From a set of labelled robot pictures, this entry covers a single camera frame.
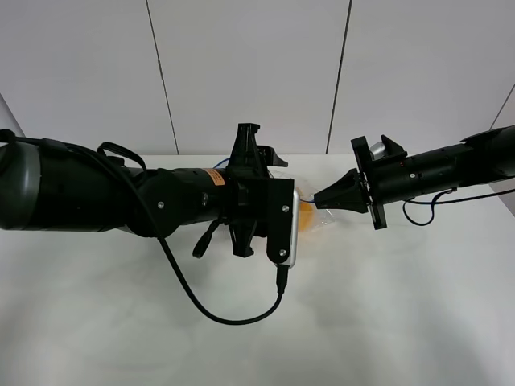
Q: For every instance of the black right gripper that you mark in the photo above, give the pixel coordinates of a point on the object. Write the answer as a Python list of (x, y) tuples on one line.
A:
[(352, 191)]

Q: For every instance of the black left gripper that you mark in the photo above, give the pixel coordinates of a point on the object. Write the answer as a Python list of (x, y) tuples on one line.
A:
[(257, 204)]

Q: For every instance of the clear zip bag blue zipper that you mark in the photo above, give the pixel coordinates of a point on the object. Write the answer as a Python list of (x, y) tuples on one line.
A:
[(306, 193)]

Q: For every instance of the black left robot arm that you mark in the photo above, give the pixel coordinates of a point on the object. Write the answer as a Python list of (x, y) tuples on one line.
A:
[(58, 186)]

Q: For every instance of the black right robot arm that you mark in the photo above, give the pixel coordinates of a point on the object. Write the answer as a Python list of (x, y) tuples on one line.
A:
[(385, 173)]

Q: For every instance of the yellow pear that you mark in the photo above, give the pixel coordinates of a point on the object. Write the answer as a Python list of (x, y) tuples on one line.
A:
[(307, 216)]

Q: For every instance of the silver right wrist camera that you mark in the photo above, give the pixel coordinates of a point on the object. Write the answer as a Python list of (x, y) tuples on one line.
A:
[(386, 148)]

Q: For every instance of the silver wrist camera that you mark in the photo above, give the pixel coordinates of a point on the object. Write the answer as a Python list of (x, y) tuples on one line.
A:
[(287, 256), (386, 148)]

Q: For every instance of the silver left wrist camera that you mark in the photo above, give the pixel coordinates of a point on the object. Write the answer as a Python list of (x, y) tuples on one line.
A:
[(287, 256)]

